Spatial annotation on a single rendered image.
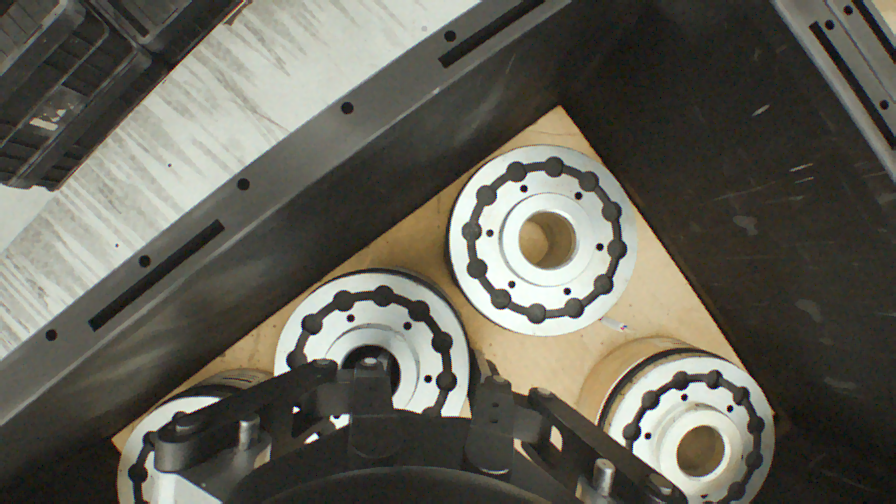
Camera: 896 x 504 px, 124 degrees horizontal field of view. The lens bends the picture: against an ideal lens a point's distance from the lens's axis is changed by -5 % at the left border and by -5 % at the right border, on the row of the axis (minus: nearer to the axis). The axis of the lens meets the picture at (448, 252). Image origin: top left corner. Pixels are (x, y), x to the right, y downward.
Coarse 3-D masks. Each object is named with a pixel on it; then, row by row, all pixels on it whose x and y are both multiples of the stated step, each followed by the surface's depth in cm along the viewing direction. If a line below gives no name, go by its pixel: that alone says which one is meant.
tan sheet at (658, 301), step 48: (528, 144) 17; (576, 144) 17; (384, 240) 17; (432, 240) 17; (528, 240) 17; (672, 288) 17; (480, 336) 17; (528, 336) 17; (576, 336) 17; (624, 336) 17; (672, 336) 17; (720, 336) 17; (192, 384) 16; (528, 384) 17; (576, 384) 17
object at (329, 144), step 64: (512, 0) 7; (576, 0) 7; (768, 0) 7; (448, 64) 8; (832, 64) 7; (320, 128) 7; (384, 128) 7; (832, 128) 8; (256, 192) 7; (192, 256) 7; (64, 320) 6; (128, 320) 7; (0, 384) 6; (64, 384) 7
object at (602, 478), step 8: (600, 464) 7; (608, 464) 7; (592, 472) 8; (600, 472) 7; (608, 472) 7; (584, 480) 7; (592, 480) 7; (600, 480) 7; (608, 480) 7; (584, 488) 7; (592, 488) 7; (600, 488) 7; (608, 488) 7; (584, 496) 7; (592, 496) 7; (600, 496) 7; (608, 496) 7; (616, 496) 7
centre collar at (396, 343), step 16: (352, 336) 13; (368, 336) 13; (384, 336) 13; (400, 336) 13; (336, 352) 13; (400, 352) 13; (416, 352) 13; (400, 368) 13; (416, 368) 13; (400, 384) 13; (416, 384) 13; (400, 400) 13
